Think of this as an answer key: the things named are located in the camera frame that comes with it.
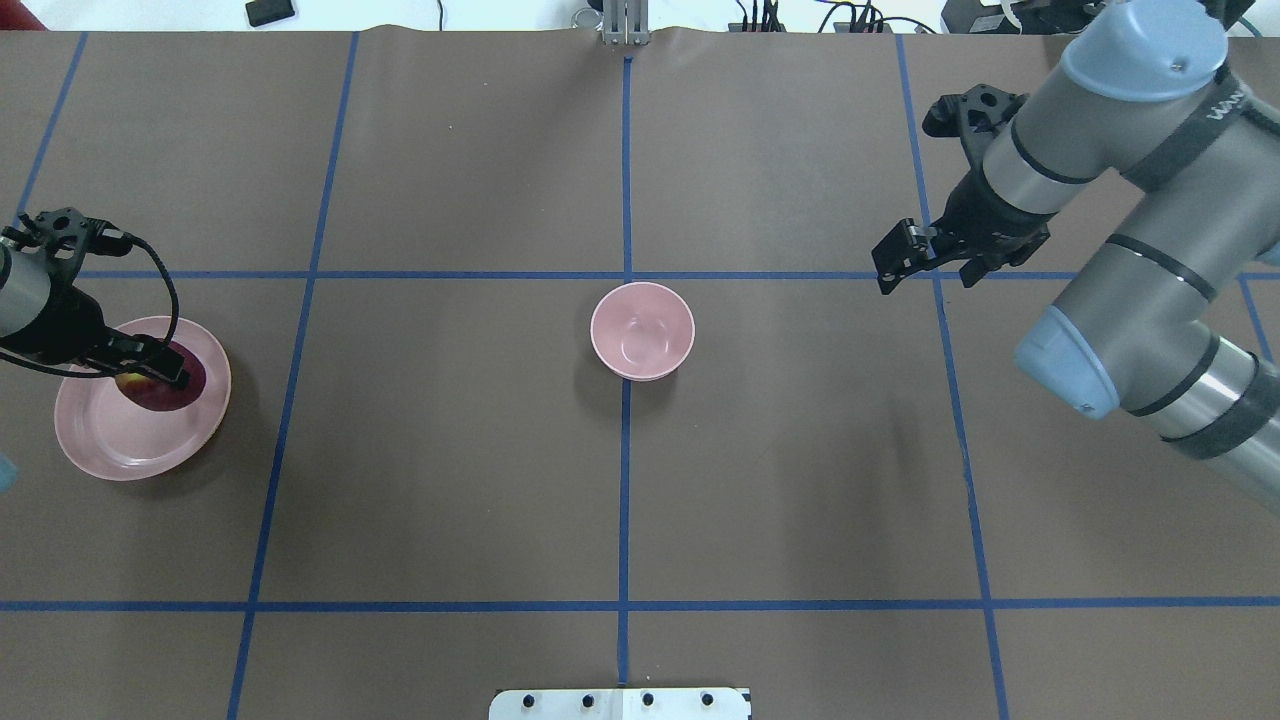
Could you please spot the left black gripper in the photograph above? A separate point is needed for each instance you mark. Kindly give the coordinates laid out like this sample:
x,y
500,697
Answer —
x,y
58,328

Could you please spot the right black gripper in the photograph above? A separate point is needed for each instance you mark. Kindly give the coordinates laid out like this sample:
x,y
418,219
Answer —
x,y
985,222

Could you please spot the red apple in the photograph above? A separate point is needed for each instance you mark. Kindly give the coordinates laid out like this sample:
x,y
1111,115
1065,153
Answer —
x,y
161,396

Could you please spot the pink bowl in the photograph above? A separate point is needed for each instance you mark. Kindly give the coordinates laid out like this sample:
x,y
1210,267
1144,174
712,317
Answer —
x,y
642,331

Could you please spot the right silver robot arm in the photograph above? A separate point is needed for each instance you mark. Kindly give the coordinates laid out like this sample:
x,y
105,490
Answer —
x,y
1145,90

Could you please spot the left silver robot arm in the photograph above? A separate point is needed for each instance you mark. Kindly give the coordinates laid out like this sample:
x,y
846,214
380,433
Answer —
x,y
19,266

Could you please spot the pink plate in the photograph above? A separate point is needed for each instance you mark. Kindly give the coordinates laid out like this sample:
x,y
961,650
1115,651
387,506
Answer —
x,y
105,434

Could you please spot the small black square device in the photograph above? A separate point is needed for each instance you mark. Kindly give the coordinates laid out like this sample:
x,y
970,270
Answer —
x,y
260,13

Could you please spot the red cylinder bottle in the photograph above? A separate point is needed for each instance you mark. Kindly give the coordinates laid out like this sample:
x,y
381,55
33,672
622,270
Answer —
x,y
15,16

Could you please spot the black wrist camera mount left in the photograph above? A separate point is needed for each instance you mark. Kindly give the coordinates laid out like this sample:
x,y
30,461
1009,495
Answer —
x,y
60,240

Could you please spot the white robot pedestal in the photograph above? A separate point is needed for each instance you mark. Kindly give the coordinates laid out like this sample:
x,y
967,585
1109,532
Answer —
x,y
623,703

